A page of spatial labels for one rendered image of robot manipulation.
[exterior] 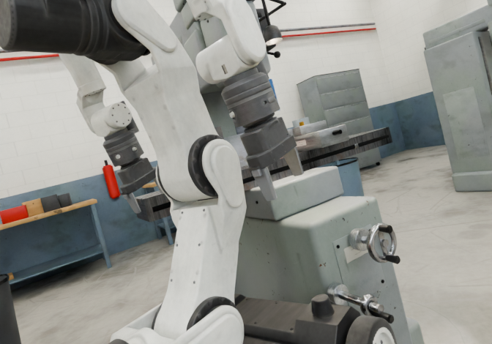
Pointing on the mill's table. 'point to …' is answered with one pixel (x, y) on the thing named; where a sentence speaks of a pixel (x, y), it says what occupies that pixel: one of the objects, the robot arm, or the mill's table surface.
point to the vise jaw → (310, 128)
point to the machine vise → (320, 138)
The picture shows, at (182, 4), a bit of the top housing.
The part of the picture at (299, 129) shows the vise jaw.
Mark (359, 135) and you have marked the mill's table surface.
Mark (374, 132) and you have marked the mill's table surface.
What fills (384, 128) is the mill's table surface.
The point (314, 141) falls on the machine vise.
